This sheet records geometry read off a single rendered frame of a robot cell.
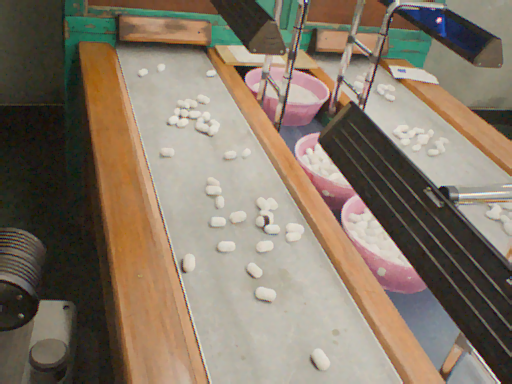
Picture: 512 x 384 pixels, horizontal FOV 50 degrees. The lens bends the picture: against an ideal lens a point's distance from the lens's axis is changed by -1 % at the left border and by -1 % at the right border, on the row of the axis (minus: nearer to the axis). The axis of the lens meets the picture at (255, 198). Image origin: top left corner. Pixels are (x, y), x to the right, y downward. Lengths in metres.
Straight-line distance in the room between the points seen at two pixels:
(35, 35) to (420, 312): 2.17
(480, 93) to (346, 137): 3.20
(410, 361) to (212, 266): 0.38
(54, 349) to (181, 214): 0.35
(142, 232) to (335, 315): 0.38
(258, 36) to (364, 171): 0.48
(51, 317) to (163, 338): 0.47
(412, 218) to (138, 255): 0.52
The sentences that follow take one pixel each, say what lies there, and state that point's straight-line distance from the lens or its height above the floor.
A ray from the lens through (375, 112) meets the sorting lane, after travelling 1.79.
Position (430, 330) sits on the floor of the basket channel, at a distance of 1.15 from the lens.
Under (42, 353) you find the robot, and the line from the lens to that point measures 1.13.
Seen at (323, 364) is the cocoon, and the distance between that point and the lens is 0.89.
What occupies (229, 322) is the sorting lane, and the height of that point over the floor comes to 0.74.
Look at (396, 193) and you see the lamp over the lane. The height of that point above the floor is 1.08.
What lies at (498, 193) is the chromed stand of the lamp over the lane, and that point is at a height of 1.12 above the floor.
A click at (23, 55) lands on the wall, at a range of 2.84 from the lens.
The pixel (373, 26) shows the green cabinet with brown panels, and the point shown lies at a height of 0.88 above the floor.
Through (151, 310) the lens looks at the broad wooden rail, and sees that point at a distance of 0.90.
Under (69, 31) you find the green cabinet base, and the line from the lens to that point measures 1.90.
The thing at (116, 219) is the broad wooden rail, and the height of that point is 0.76.
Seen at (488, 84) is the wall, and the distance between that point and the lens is 3.97.
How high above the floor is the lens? 1.42
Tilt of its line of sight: 34 degrees down
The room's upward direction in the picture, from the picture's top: 12 degrees clockwise
